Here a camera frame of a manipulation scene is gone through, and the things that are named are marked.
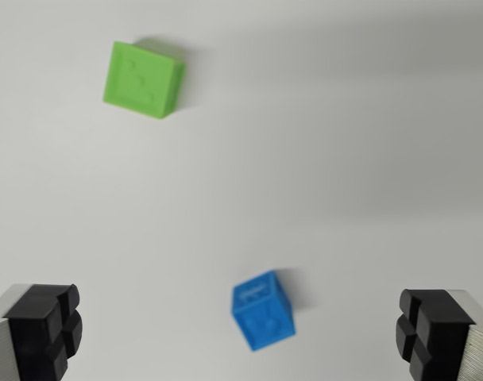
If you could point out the blue soft toy cube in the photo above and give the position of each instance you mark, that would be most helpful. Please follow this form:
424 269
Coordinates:
263 313

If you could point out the green soft toy cube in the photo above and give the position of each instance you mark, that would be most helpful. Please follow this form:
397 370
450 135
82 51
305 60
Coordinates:
140 77

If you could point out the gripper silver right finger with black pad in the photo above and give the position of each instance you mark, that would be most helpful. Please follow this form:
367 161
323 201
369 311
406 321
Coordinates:
444 333

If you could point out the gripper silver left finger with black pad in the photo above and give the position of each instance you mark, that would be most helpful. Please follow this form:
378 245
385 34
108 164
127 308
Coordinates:
35 329

